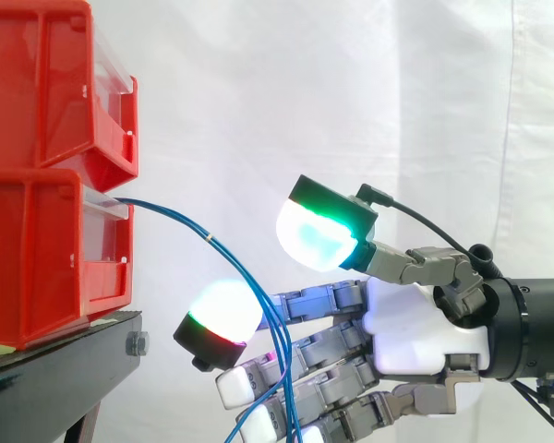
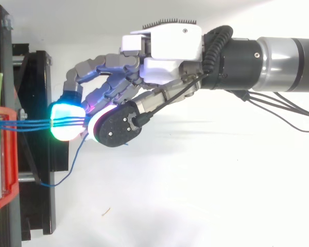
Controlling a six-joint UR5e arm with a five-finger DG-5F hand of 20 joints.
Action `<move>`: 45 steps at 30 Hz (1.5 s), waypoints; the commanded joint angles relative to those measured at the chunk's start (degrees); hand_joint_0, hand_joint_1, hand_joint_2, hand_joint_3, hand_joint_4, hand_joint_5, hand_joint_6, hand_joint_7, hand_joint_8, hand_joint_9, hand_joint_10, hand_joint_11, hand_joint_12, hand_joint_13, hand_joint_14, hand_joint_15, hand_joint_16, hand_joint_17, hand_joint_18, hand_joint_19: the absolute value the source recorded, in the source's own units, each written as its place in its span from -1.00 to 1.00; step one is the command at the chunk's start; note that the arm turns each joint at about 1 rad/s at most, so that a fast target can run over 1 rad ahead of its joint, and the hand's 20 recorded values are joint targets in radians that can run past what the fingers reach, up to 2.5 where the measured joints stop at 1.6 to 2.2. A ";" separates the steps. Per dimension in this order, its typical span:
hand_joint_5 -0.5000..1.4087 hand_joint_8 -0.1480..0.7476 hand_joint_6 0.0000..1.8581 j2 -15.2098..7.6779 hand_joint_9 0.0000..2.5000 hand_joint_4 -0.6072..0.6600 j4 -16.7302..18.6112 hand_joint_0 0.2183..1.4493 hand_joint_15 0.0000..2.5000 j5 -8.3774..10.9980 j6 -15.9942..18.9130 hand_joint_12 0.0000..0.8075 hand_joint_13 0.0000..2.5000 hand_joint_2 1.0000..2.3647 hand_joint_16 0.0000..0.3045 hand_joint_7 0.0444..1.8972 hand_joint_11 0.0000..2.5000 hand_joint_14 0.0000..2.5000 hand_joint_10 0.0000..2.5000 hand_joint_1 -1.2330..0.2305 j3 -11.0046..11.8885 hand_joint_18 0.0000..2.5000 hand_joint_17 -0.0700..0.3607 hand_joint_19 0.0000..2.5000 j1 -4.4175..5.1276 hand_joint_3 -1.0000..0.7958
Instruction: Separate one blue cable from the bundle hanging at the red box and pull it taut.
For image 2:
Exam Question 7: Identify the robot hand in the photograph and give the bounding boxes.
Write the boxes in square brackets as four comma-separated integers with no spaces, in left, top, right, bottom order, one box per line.
[49,17,205,148]

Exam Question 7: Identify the blue cable bundle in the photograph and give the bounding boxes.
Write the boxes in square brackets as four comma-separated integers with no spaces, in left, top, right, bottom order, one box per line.
[0,117,131,187]

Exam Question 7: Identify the black stand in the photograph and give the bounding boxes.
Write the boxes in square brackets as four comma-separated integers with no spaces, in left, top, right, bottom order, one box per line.
[0,0,70,247]

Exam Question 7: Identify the red bin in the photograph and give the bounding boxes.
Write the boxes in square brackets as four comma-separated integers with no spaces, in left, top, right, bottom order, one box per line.
[0,105,19,217]

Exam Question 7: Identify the black coiled cable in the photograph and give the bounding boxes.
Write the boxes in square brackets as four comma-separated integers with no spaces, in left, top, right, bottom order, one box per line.
[202,25,234,73]

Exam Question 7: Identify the thin black cable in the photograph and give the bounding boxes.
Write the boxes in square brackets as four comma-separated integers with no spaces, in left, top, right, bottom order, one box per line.
[226,89,309,133]

